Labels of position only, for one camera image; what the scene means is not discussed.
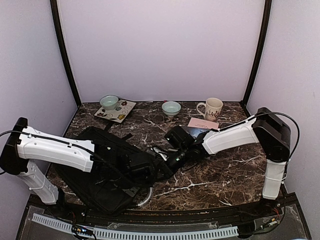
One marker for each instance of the black frame post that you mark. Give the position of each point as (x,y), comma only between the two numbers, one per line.
(259,51)
(63,52)

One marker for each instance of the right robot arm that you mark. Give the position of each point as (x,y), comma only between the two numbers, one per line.
(265,127)

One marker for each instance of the left black frame post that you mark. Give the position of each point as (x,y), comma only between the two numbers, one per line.
(63,52)

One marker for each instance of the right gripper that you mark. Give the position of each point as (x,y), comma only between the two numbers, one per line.
(166,169)

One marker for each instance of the cream floral mug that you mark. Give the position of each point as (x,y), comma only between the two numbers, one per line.
(212,109)

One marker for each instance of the white slotted cable duct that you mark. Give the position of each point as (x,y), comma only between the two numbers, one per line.
(134,233)

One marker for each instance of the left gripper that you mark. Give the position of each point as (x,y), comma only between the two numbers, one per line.
(134,185)

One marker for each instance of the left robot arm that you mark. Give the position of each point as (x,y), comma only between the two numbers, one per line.
(25,146)

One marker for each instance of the dark blue book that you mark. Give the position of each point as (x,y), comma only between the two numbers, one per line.
(194,131)

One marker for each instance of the black student bag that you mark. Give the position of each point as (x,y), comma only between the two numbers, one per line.
(102,195)

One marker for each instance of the celadon bowl centre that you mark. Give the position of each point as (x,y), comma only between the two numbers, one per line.
(171,108)

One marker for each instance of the right black frame post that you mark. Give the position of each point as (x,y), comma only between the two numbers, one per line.
(259,51)

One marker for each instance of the pink book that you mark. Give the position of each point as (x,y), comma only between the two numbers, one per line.
(203,124)

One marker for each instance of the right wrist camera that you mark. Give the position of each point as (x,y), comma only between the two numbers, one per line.
(179,138)

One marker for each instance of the floral fabric coaster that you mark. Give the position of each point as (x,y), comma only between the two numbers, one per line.
(121,111)

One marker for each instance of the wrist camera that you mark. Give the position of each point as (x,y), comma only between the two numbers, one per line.
(142,167)
(179,138)

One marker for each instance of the celadon bowl on coaster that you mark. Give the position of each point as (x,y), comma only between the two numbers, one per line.
(109,102)

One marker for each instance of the black front rail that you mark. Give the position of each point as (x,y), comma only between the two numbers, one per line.
(229,208)

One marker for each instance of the small circuit board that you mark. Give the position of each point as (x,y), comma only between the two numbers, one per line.
(76,229)

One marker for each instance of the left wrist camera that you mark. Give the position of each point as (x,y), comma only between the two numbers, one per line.
(142,167)

